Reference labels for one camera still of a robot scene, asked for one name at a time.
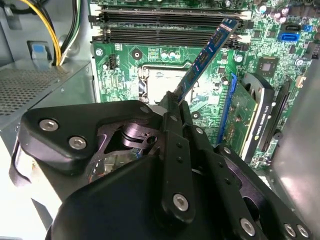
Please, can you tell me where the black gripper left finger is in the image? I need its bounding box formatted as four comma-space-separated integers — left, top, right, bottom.
9, 91, 196, 224

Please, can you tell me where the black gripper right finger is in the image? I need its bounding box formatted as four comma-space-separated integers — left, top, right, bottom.
178, 101, 312, 240

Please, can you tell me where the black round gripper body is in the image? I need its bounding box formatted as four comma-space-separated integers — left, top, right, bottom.
44, 156, 241, 240

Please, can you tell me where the blue RAM stick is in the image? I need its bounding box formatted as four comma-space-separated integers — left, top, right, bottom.
174, 17, 240, 105

